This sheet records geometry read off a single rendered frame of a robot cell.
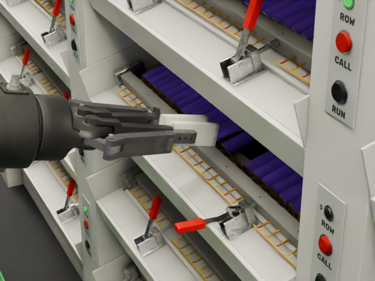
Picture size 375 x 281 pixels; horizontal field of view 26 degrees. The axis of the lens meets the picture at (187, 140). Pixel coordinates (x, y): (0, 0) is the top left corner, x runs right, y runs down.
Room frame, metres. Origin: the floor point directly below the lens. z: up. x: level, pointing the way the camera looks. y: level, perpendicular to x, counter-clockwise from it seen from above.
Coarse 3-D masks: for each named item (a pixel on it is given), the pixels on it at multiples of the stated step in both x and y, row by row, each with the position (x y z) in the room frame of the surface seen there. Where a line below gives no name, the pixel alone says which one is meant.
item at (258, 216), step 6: (126, 90) 1.18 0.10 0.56; (132, 96) 1.15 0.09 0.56; (138, 102) 1.13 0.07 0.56; (192, 150) 0.97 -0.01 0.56; (198, 156) 0.96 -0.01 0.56; (198, 162) 0.95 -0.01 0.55; (204, 162) 0.94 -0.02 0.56; (204, 168) 0.93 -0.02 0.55; (210, 174) 0.92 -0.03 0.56; (216, 174) 0.91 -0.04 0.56; (216, 180) 0.90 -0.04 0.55; (222, 180) 0.89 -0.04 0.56; (222, 186) 0.89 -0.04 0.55; (228, 186) 0.88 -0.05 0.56; (234, 192) 0.86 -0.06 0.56; (258, 216) 0.81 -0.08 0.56; (264, 222) 0.80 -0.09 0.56; (270, 228) 0.78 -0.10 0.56; (276, 234) 0.77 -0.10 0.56; (282, 240) 0.76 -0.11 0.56; (288, 246) 0.75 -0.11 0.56; (294, 246) 0.75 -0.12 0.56
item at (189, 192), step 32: (96, 64) 1.20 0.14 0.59; (128, 64) 1.22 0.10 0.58; (160, 64) 1.25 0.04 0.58; (96, 96) 1.19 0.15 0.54; (128, 96) 1.17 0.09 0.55; (160, 160) 0.98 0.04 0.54; (192, 160) 0.96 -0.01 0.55; (192, 192) 0.89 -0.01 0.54; (224, 192) 0.88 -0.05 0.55; (224, 256) 0.80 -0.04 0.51; (256, 256) 0.75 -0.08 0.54; (288, 256) 0.74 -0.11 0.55
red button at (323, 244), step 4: (320, 240) 0.61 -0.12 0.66; (324, 240) 0.61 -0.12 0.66; (320, 244) 0.61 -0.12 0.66; (324, 244) 0.60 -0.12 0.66; (328, 244) 0.60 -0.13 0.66; (320, 248) 0.61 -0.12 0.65; (324, 248) 0.60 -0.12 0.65; (328, 248) 0.60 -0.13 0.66; (324, 252) 0.60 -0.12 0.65; (328, 252) 0.60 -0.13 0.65
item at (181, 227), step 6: (228, 210) 0.80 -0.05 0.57; (222, 216) 0.80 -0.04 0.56; (228, 216) 0.80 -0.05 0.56; (180, 222) 0.78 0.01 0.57; (186, 222) 0.78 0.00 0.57; (192, 222) 0.78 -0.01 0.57; (198, 222) 0.78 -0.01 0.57; (204, 222) 0.78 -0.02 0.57; (210, 222) 0.79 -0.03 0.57; (216, 222) 0.79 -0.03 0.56; (174, 228) 0.78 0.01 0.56; (180, 228) 0.77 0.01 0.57; (186, 228) 0.77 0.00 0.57; (192, 228) 0.77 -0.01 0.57; (198, 228) 0.78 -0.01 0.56; (204, 228) 0.78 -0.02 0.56
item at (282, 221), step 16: (128, 80) 1.17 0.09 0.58; (144, 96) 1.11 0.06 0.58; (160, 112) 1.06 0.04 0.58; (208, 160) 0.93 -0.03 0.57; (224, 160) 0.91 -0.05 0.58; (224, 176) 0.89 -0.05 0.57; (240, 176) 0.87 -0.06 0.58; (240, 192) 0.85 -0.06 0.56; (256, 192) 0.83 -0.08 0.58; (256, 208) 0.82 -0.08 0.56; (272, 208) 0.79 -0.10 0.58; (272, 224) 0.79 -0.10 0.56; (288, 224) 0.76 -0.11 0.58; (288, 240) 0.75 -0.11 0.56
